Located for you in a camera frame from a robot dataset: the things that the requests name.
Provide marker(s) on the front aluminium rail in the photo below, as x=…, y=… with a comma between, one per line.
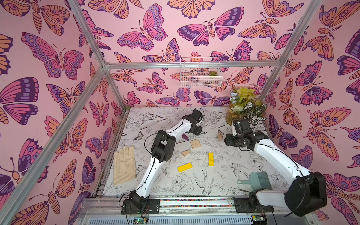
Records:
x=219, y=210

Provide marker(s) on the aluminium frame structure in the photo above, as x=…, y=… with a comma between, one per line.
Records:
x=23, y=81

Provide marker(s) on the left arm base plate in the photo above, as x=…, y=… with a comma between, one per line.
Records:
x=149, y=206

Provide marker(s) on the beige work glove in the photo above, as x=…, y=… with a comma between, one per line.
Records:
x=124, y=165

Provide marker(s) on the teal dustpan brush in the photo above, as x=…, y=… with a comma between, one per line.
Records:
x=257, y=180

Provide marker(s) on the white wire basket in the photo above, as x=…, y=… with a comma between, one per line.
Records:
x=195, y=74

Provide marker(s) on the natural wooden rectangular block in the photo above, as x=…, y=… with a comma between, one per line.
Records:
x=195, y=142

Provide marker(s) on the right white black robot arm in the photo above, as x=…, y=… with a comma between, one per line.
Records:
x=307, y=190

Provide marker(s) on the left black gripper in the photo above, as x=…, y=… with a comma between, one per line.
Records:
x=200, y=130

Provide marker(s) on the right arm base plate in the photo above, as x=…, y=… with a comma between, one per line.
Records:
x=250, y=205

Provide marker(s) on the potted plant amber vase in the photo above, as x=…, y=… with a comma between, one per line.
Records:
x=246, y=105

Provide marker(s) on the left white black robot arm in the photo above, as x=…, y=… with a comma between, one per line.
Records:
x=161, y=151

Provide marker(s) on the purple triangular block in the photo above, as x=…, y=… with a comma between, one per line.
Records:
x=185, y=137

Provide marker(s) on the short yellow block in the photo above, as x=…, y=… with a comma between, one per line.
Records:
x=211, y=159

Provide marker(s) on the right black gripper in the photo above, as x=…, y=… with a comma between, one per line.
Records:
x=232, y=140

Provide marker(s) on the long yellow block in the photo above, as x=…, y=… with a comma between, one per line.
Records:
x=184, y=167

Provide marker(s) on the small succulent in basket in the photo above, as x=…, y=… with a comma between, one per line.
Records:
x=213, y=73

